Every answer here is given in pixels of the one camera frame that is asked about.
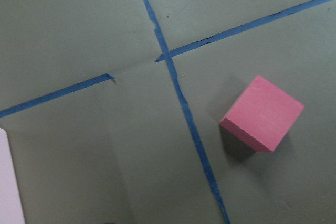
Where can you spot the pink plastic bin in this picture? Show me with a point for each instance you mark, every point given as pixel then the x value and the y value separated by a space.
pixel 11 206

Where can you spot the red foam block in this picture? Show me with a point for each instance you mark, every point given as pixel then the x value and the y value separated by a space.
pixel 262 115

